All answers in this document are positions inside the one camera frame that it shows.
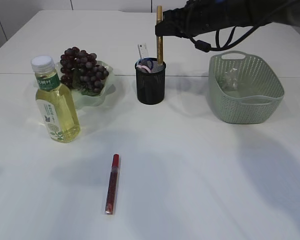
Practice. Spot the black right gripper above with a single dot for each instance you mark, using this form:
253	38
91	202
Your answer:
189	21

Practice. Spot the yellow tea bottle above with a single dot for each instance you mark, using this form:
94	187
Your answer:
62	126

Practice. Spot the light green wavy plate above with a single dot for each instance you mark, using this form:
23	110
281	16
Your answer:
90	97

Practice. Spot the pink purple scissors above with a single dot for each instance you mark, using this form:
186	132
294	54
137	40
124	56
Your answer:
144	69

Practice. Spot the gold glitter pen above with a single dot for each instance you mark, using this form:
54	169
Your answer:
159	39

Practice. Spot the red glitter pen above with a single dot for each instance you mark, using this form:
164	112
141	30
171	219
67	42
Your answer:
112	185

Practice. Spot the black mesh pen holder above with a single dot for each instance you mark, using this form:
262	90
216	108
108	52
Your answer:
150	87

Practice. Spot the green woven plastic basket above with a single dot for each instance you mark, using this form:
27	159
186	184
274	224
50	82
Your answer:
259	93

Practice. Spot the purple grape bunch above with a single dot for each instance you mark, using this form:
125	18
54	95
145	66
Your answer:
81	71

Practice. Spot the transparent plastic ruler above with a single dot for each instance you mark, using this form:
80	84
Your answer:
143	51

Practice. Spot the blue scissors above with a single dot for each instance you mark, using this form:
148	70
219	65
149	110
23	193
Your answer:
147	62

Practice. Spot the clear plastic sheet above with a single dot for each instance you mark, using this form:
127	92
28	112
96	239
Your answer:
229	80

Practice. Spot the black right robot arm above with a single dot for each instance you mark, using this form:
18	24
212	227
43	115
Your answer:
247	13

